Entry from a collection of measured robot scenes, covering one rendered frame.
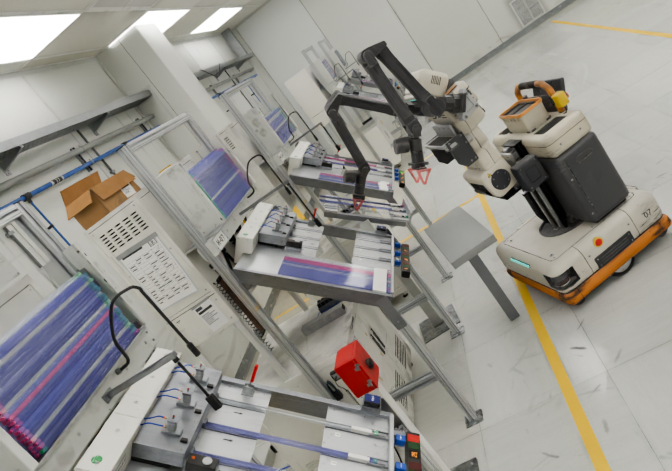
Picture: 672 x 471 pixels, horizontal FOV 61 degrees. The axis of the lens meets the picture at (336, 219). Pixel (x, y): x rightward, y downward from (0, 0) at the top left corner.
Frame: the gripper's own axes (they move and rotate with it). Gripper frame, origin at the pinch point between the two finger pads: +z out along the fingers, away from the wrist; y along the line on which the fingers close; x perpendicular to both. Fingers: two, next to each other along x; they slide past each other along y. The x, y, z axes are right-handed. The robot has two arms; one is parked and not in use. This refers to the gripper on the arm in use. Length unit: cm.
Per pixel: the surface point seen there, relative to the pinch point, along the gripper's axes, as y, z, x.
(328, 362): 76, 54, -8
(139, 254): 72, 14, -97
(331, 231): 10.7, 11.7, -12.7
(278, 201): -71, 20, -49
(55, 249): 150, -15, -98
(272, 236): 45, 7, -42
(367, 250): 34.0, 12.1, 6.0
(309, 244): 36.3, 12.0, -23.8
